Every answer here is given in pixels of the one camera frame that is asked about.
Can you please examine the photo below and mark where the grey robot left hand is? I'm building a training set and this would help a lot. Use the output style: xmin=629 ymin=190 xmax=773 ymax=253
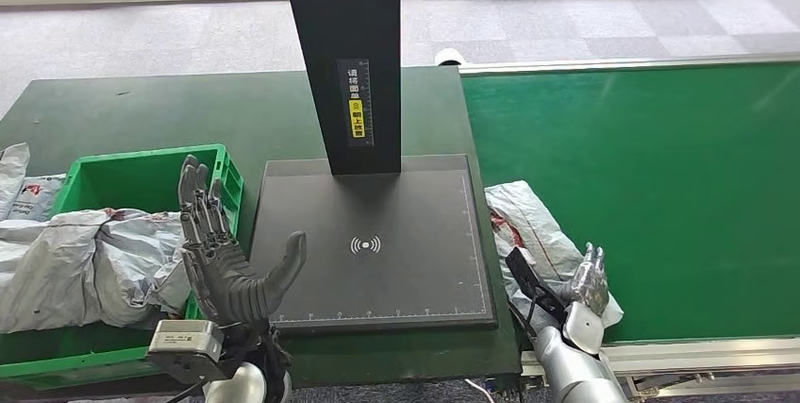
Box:
xmin=176 ymin=155 xmax=308 ymax=329

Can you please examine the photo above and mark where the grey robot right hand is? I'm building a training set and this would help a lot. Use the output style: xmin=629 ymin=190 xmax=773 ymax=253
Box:
xmin=562 ymin=242 xmax=610 ymax=317

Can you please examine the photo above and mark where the white parcel bag red logo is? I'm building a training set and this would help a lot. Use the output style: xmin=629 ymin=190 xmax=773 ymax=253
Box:
xmin=484 ymin=179 xmax=625 ymax=332

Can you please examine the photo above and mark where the grey parcel bag red stain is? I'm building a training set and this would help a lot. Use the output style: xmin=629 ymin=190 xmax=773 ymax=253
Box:
xmin=0 ymin=207 xmax=164 ymax=334

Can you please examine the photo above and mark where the green conveyor belt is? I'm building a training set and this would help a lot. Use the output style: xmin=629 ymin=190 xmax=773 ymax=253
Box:
xmin=460 ymin=62 xmax=800 ymax=345

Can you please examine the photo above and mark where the black inbound scanner machine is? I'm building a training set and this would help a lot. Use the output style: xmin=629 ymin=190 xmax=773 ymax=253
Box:
xmin=249 ymin=0 xmax=499 ymax=334

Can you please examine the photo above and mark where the green plastic crate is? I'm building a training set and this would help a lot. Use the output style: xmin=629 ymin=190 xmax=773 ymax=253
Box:
xmin=0 ymin=143 xmax=245 ymax=389

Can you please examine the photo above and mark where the dark green table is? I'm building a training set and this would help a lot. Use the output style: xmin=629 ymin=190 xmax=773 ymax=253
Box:
xmin=0 ymin=67 xmax=523 ymax=398

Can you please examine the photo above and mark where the white courier bag black text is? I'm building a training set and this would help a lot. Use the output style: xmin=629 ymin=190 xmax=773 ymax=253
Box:
xmin=7 ymin=174 xmax=67 ymax=223

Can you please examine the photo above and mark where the black yellow label sticker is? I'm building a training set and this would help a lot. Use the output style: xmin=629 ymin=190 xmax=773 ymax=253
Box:
xmin=337 ymin=59 xmax=375 ymax=147

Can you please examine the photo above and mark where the white courier bag red print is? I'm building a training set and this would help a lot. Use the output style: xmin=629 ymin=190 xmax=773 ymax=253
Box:
xmin=0 ymin=142 xmax=31 ymax=221

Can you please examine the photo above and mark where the white round roller cap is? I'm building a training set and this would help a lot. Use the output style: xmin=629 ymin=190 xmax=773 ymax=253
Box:
xmin=434 ymin=47 xmax=467 ymax=68

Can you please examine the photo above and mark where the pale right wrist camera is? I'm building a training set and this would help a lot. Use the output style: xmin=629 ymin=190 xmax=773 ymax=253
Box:
xmin=505 ymin=246 xmax=567 ymax=327

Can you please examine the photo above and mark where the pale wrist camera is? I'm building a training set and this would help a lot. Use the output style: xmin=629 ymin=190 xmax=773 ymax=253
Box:
xmin=505 ymin=246 xmax=567 ymax=327
xmin=145 ymin=318 xmax=226 ymax=382

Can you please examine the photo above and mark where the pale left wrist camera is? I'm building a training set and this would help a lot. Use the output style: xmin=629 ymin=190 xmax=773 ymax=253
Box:
xmin=145 ymin=318 xmax=226 ymax=382

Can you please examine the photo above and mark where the aluminium conveyor frame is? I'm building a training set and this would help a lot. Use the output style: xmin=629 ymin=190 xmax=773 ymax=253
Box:
xmin=458 ymin=49 xmax=800 ymax=398

